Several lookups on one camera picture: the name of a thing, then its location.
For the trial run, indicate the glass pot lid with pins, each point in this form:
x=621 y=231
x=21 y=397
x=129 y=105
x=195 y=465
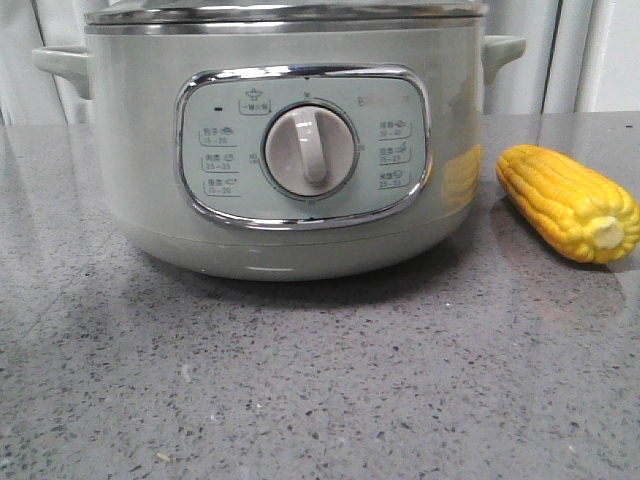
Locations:
x=184 y=12

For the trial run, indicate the pale green electric pot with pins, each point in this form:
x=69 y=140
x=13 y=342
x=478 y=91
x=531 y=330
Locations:
x=181 y=117

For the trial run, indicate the yellow corn cob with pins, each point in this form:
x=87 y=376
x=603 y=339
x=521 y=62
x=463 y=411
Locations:
x=583 y=215

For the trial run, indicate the beige pot timer knob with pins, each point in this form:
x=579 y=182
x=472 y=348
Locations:
x=309 y=151

